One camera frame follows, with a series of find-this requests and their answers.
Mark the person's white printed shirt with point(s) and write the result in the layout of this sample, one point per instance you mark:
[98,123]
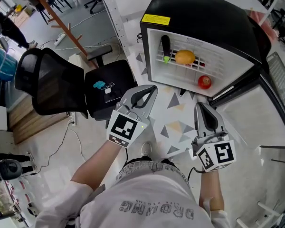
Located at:
[145,198]

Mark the black wicker chair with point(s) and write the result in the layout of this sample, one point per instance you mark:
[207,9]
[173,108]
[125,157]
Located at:
[280,77]

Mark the black mesh office chair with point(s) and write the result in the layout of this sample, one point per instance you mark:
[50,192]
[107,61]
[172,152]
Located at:
[50,79]

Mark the small teal object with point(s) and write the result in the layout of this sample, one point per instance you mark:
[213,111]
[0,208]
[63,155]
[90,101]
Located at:
[99,84]

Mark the black metal frame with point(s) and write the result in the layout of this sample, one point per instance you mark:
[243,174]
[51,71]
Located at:
[280,161]

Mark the person's left shoe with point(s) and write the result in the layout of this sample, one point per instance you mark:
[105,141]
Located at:
[146,149]

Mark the small white case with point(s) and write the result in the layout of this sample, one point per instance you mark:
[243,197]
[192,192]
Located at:
[107,90]

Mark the person's right forearm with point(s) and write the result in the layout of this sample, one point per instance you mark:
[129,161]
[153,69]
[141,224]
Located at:
[211,189]

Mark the black white handheld device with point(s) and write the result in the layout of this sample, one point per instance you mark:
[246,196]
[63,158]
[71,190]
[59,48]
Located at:
[7,170]

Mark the person's left forearm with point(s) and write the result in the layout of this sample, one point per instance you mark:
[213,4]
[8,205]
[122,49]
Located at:
[95,165]

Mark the blue plastic bin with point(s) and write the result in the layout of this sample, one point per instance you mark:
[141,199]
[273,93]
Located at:
[2,60]

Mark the person's black shorts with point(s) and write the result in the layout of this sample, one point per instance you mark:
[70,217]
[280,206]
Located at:
[142,161]

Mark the dark purple eggplant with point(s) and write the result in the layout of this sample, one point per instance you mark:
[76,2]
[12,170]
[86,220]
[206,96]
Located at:
[165,46]

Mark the white chair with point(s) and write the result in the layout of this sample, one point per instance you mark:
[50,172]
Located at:
[268,212]

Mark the wooden step platform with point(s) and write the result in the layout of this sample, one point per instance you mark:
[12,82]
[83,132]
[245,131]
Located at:
[33,125]

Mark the white power strip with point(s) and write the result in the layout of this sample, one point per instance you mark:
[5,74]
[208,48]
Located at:
[60,39]
[73,119]

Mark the white metal shelf rack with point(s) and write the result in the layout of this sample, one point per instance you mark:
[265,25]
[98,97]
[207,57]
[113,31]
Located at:
[116,15]

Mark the yellow-brown oval fruit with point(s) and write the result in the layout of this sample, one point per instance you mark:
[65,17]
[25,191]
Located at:
[184,57]

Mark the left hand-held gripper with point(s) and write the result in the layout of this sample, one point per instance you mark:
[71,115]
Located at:
[124,128]

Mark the cardboard box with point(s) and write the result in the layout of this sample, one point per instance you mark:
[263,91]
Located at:
[23,18]

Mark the dark bottle with red label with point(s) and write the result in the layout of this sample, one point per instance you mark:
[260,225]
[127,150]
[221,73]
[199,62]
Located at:
[200,63]

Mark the red tomato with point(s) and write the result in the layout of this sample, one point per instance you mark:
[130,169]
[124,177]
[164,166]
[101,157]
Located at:
[204,82]

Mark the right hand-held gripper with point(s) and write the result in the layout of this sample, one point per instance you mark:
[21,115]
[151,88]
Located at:
[216,154]

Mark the orange wooden coat rack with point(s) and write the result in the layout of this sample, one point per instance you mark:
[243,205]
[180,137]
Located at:
[59,22]

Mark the pink cloth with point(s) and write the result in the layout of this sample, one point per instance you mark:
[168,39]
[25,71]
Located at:
[263,22]

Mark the black mini fridge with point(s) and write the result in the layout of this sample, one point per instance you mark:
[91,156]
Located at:
[199,8]

